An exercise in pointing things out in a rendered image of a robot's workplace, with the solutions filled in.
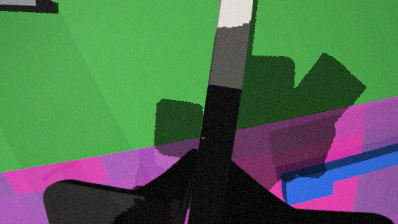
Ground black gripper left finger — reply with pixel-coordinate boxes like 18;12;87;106
43;149;198;224

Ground grey golf putter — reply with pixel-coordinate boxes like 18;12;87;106
187;0;253;224

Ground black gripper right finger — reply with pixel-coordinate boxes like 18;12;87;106
221;160;394;224

